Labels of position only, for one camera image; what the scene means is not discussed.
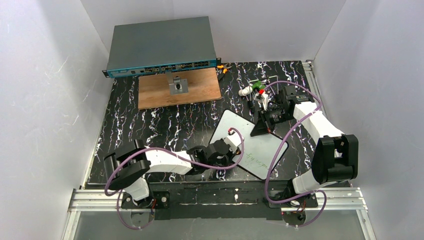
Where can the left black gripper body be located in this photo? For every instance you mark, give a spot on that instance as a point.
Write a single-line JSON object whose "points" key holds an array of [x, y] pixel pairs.
{"points": [[227, 145]]}

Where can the black marble pattern mat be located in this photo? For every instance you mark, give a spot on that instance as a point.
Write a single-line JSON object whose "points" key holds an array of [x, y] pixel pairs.
{"points": [[181, 127]]}

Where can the white dry-erase board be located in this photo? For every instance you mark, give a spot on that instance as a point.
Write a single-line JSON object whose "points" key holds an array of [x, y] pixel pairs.
{"points": [[258, 150]]}

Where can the green white marker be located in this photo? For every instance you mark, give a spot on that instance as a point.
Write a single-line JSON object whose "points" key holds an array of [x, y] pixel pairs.
{"points": [[249, 89]]}

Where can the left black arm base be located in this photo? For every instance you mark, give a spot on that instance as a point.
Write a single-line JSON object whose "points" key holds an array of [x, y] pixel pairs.
{"points": [[155, 200]]}

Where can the grey metal bracket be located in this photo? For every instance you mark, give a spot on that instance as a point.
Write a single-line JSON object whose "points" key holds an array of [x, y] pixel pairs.
{"points": [[177, 85]]}

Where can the grey network switch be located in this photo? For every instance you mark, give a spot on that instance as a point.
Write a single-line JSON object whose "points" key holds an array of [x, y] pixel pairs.
{"points": [[158, 47]]}

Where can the orange handled pliers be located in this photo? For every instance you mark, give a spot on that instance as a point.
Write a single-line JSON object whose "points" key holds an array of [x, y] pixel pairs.
{"points": [[224, 69]]}

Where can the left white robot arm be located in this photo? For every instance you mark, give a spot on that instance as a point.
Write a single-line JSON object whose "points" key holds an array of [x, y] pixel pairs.
{"points": [[126, 165]]}

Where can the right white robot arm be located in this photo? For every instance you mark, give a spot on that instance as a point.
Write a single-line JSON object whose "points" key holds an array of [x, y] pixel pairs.
{"points": [[335, 158]]}

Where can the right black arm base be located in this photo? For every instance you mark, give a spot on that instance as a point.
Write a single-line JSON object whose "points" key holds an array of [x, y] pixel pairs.
{"points": [[295, 218]]}

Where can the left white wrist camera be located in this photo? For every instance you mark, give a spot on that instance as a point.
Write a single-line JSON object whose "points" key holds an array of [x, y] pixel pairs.
{"points": [[233, 139]]}

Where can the brown wooden board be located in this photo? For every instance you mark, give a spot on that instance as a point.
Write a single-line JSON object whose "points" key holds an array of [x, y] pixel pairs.
{"points": [[153, 91]]}

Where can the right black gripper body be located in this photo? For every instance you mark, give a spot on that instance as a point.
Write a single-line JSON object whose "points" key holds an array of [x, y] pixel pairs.
{"points": [[265, 119]]}

